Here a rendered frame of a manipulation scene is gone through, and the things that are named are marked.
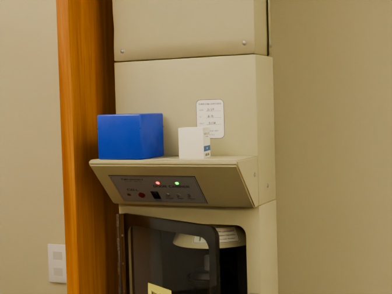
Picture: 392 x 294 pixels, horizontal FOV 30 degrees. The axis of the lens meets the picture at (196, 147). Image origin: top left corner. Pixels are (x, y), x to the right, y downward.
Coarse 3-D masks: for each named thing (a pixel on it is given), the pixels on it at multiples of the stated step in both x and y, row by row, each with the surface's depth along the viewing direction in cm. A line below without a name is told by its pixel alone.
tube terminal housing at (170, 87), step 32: (128, 64) 155; (160, 64) 152; (192, 64) 149; (224, 64) 146; (256, 64) 144; (128, 96) 155; (160, 96) 152; (192, 96) 149; (224, 96) 147; (256, 96) 144; (256, 128) 144; (224, 224) 148; (256, 224) 145; (256, 256) 146; (256, 288) 146
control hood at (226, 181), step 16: (96, 160) 146; (112, 160) 145; (128, 160) 143; (144, 160) 142; (160, 160) 141; (176, 160) 139; (192, 160) 138; (208, 160) 137; (224, 160) 135; (240, 160) 136; (256, 160) 143; (208, 176) 139; (224, 176) 138; (240, 176) 136; (256, 176) 143; (112, 192) 152; (208, 192) 143; (224, 192) 142; (240, 192) 140; (256, 192) 143
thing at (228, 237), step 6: (216, 228) 153; (222, 228) 153; (228, 228) 153; (234, 228) 154; (240, 228) 155; (222, 234) 152; (228, 234) 153; (234, 234) 153; (240, 234) 154; (222, 240) 152; (228, 240) 152; (234, 240) 153; (240, 240) 154; (222, 246) 152; (228, 246) 152; (234, 246) 152
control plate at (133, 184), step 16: (112, 176) 148; (128, 176) 146; (144, 176) 144; (160, 176) 143; (176, 176) 142; (192, 176) 140; (128, 192) 151; (144, 192) 149; (160, 192) 147; (176, 192) 146; (192, 192) 144
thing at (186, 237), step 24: (144, 216) 150; (144, 240) 150; (168, 240) 144; (192, 240) 139; (216, 240) 134; (144, 264) 151; (168, 264) 145; (192, 264) 139; (216, 264) 134; (144, 288) 151; (168, 288) 145; (192, 288) 139; (216, 288) 134
